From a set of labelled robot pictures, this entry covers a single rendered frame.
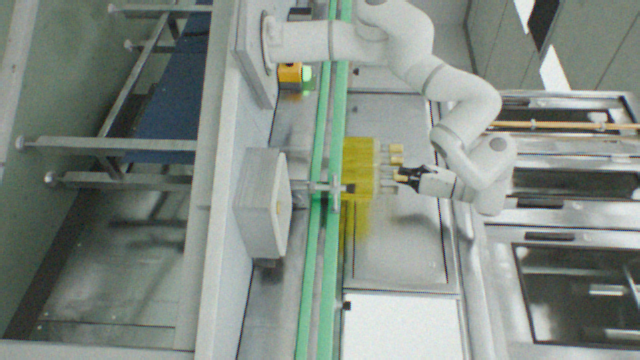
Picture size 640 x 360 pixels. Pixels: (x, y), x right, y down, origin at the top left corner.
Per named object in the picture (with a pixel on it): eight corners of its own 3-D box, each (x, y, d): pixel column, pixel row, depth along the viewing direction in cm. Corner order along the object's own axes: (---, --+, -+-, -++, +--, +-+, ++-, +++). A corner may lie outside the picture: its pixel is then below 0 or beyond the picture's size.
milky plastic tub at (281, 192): (250, 259, 111) (284, 260, 111) (233, 207, 94) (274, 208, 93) (261, 202, 122) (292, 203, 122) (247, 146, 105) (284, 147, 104)
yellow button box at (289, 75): (278, 88, 145) (301, 89, 145) (276, 69, 140) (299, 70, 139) (281, 75, 150) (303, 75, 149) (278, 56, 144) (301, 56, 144)
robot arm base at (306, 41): (258, 50, 100) (327, 47, 99) (258, -2, 103) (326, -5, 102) (271, 78, 116) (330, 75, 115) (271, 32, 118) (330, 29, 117)
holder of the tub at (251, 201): (251, 267, 116) (281, 269, 115) (231, 206, 94) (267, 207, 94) (262, 212, 126) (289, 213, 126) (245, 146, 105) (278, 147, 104)
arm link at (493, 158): (468, 125, 118) (429, 166, 117) (468, 82, 99) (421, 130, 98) (521, 163, 111) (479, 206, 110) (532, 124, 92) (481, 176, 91)
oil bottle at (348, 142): (317, 158, 150) (381, 160, 149) (316, 147, 146) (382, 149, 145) (318, 146, 154) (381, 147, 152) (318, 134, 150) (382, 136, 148)
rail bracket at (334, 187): (310, 214, 128) (354, 216, 127) (306, 177, 115) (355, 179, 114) (311, 205, 130) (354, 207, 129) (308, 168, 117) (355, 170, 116)
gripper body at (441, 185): (455, 188, 143) (420, 180, 146) (462, 168, 135) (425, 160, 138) (451, 207, 139) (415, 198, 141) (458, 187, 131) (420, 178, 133)
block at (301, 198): (285, 209, 127) (310, 210, 126) (282, 189, 119) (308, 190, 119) (287, 199, 129) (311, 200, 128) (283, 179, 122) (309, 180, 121)
